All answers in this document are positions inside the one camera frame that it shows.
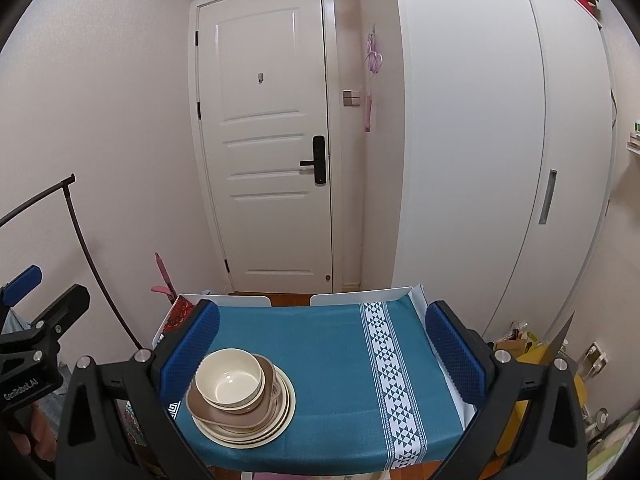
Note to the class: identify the pink hanging ornament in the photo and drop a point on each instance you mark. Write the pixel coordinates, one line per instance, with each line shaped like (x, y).
(374, 60)

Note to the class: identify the person left hand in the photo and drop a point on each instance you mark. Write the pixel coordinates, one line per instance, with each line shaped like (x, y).
(45, 445)

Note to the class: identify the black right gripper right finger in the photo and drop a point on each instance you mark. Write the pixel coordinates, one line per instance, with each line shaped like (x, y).
(550, 443)

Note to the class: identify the white round bowl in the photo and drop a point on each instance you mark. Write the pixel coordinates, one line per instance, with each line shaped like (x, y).
(265, 396)

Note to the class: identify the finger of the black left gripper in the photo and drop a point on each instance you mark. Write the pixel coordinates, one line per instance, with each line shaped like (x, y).
(57, 319)
(17, 289)

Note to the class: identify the pink broom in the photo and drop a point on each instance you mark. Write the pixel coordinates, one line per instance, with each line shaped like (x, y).
(164, 273)

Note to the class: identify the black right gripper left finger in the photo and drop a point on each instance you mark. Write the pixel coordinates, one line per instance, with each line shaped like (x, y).
(93, 443)

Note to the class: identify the white door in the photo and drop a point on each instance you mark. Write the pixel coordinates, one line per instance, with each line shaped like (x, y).
(261, 85)

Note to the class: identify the teal tablecloth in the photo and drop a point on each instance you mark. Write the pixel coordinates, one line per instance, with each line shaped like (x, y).
(320, 384)

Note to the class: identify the black curved pole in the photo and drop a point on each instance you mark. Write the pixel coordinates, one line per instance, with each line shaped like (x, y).
(44, 235)

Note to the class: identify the beige square bowl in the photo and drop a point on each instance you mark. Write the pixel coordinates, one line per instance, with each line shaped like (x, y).
(244, 420)

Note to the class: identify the wall light switch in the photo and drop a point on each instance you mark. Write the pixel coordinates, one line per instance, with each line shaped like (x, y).
(351, 98)

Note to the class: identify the white wardrobe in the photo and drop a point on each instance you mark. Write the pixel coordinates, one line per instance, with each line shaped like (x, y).
(508, 155)

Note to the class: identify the cream round bowl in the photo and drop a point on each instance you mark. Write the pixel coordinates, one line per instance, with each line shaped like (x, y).
(230, 379)

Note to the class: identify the black door lock handle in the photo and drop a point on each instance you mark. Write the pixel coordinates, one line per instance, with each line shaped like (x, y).
(318, 161)

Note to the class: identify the yellow cartoon chick plate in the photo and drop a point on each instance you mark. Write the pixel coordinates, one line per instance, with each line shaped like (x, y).
(279, 415)

